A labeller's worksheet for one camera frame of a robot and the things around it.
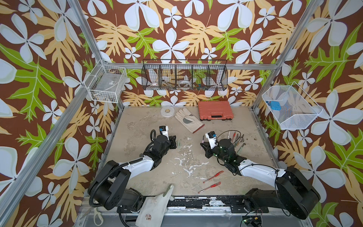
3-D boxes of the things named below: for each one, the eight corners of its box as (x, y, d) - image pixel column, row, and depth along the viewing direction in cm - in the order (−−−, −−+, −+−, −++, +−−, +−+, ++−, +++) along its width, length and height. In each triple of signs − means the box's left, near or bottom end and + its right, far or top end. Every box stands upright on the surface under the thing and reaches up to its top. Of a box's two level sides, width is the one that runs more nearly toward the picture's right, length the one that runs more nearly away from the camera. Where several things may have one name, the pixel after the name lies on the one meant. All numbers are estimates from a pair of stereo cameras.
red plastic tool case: (200, 121, 112) (200, 118, 109) (198, 104, 124) (198, 100, 121) (233, 121, 112) (234, 118, 109) (228, 104, 124) (229, 100, 121)
